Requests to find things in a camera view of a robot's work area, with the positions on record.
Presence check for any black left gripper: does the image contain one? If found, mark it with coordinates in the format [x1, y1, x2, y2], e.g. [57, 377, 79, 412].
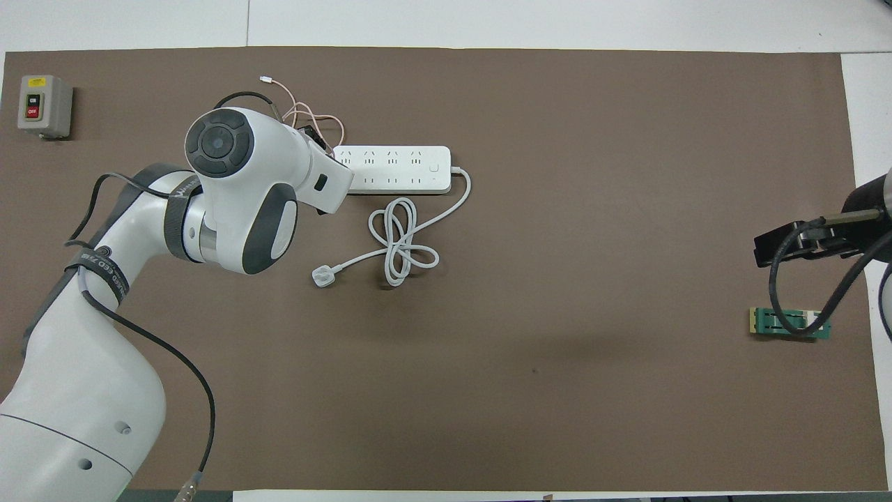
[296, 124, 335, 162]

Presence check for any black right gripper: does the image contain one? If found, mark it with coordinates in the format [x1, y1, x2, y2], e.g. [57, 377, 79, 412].
[754, 174, 892, 268]

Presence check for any pink charging cable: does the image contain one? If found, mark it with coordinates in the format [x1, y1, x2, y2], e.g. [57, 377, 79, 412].
[259, 75, 346, 151]

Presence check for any white power strip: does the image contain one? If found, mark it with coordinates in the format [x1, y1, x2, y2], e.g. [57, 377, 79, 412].
[333, 144, 452, 196]

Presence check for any brown table mat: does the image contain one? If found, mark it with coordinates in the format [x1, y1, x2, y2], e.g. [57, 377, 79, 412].
[0, 47, 889, 492]

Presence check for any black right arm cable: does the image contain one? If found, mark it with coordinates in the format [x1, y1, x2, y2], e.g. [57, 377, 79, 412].
[769, 208, 892, 340]

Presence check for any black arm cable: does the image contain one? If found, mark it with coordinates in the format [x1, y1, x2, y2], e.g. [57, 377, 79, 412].
[65, 91, 279, 502]
[769, 208, 892, 340]

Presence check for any white power strip cord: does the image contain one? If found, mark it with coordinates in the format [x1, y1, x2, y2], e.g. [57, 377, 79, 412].
[311, 166, 472, 289]

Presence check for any grey on-off switch box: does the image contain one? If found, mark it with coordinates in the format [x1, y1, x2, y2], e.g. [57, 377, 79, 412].
[17, 75, 74, 139]

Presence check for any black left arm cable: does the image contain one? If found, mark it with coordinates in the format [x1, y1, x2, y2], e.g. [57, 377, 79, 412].
[65, 91, 279, 502]

